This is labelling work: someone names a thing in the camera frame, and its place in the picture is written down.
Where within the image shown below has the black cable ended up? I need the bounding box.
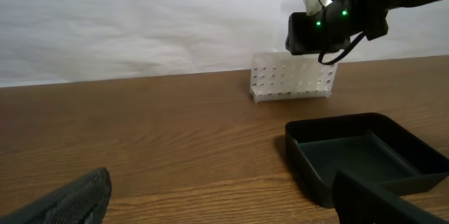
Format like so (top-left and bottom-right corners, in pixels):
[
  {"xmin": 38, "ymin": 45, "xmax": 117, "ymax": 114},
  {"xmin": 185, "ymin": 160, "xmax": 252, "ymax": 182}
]
[{"xmin": 316, "ymin": 31, "xmax": 367, "ymax": 67}]

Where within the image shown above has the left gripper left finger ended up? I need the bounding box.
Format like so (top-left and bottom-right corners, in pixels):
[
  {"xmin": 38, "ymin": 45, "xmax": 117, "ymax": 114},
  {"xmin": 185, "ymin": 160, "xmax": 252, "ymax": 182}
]
[{"xmin": 0, "ymin": 166, "xmax": 113, "ymax": 224}]

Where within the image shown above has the clear test tube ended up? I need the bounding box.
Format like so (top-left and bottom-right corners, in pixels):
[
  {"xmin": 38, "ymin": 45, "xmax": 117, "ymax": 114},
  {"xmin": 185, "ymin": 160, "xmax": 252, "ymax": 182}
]
[{"xmin": 364, "ymin": 129, "xmax": 424, "ymax": 178}]

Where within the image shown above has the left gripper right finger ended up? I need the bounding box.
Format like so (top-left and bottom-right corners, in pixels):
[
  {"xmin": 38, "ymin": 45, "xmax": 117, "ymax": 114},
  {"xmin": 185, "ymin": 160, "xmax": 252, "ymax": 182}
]
[{"xmin": 331, "ymin": 169, "xmax": 449, "ymax": 224}]

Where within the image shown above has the black tray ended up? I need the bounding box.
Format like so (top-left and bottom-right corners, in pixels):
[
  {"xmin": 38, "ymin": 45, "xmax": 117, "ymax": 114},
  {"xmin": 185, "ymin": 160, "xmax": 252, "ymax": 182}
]
[{"xmin": 284, "ymin": 112, "xmax": 449, "ymax": 209}]

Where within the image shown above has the white test tube rack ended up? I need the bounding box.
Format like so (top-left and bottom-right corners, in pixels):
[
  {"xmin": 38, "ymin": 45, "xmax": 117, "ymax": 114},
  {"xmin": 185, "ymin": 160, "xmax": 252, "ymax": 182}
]
[{"xmin": 249, "ymin": 51, "xmax": 340, "ymax": 105}]

